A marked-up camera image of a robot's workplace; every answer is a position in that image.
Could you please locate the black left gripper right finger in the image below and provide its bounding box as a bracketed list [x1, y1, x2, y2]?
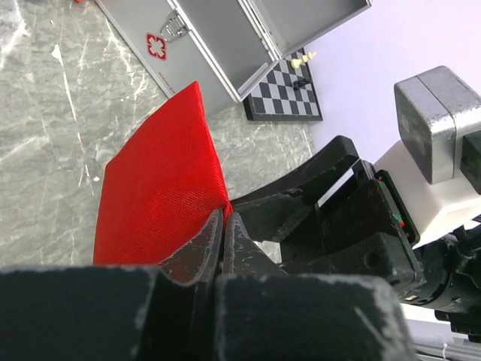
[216, 213, 416, 360]

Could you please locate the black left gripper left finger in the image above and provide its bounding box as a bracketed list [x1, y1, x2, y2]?
[1, 210, 223, 360]

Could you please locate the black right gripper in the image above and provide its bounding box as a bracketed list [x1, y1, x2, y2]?
[231, 135, 425, 298]

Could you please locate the red first aid pouch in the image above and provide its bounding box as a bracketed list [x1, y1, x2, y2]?
[93, 82, 232, 265]

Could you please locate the grey metal storage box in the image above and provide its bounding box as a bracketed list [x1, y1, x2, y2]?
[97, 0, 373, 115]

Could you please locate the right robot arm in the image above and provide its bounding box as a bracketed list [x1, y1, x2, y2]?
[232, 135, 480, 342]

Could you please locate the chess board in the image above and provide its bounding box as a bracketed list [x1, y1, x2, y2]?
[244, 48, 322, 122]

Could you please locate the black chess piece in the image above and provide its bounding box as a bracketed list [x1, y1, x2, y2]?
[292, 78, 310, 90]

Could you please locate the cream chess pawn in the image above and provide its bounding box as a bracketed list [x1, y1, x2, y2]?
[290, 58, 304, 69]

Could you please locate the cream chess piece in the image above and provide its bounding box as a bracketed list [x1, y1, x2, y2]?
[302, 52, 316, 63]

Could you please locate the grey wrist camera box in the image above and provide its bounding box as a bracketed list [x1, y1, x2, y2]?
[394, 65, 480, 184]

